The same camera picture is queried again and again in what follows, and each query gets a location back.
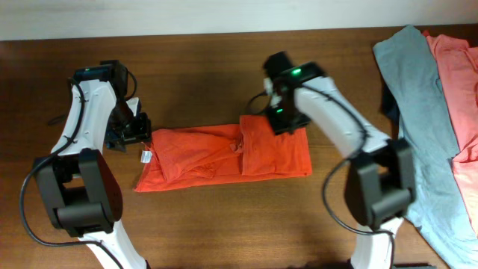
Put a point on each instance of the grey t-shirt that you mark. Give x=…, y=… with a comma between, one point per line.
x=413, y=98

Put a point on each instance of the orange soccer t-shirt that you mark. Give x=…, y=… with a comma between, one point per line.
x=214, y=155

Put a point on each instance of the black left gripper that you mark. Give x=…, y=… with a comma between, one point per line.
x=143, y=133

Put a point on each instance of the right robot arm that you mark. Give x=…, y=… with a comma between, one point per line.
x=380, y=183

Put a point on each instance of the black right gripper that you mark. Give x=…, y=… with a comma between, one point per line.
x=278, y=127

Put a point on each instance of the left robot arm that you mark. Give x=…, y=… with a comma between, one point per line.
x=78, y=189

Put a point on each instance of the pink coral t-shirt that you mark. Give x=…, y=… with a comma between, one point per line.
x=457, y=68

